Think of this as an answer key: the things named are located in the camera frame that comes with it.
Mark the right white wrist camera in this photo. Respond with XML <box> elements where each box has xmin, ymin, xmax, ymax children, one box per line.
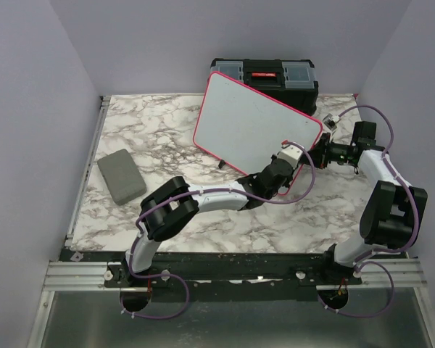
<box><xmin>322</xmin><ymin>114</ymin><xmax>341</xmax><ymax>137</ymax></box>

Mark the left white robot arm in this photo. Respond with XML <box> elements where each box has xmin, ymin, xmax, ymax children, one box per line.
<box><xmin>121</xmin><ymin>155</ymin><xmax>298</xmax><ymax>286</ymax></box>

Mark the grey sponge block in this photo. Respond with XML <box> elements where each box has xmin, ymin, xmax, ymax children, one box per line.
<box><xmin>97</xmin><ymin>149</ymin><xmax>147</xmax><ymax>206</ymax></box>

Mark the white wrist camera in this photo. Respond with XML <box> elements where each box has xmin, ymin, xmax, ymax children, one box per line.
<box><xmin>276</xmin><ymin>142</ymin><xmax>305</xmax><ymax>170</ymax></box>
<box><xmin>322</xmin><ymin>114</ymin><xmax>341</xmax><ymax>137</ymax></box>

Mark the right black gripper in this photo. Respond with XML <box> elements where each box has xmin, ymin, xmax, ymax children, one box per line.
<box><xmin>296</xmin><ymin>133</ymin><xmax>349</xmax><ymax>170</ymax></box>

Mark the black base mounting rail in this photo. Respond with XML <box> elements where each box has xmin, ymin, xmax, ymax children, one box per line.
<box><xmin>59</xmin><ymin>249</ymin><xmax>362</xmax><ymax>302</ymax></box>

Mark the aluminium extrusion frame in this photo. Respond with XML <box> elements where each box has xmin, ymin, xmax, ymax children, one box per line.
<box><xmin>27</xmin><ymin>95</ymin><xmax>111</xmax><ymax>347</ymax></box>

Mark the pink framed whiteboard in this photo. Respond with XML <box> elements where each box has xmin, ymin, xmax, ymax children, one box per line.
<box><xmin>192</xmin><ymin>72</ymin><xmax>323</xmax><ymax>175</ymax></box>

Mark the black plastic toolbox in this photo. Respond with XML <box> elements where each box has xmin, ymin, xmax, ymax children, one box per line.
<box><xmin>210</xmin><ymin>58</ymin><xmax>319</xmax><ymax>116</ymax></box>

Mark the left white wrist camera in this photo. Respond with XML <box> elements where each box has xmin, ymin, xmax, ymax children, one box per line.
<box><xmin>276</xmin><ymin>142</ymin><xmax>305</xmax><ymax>170</ymax></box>

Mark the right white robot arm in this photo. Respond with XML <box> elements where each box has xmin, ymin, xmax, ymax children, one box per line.
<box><xmin>309</xmin><ymin>121</ymin><xmax>428</xmax><ymax>284</ymax></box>

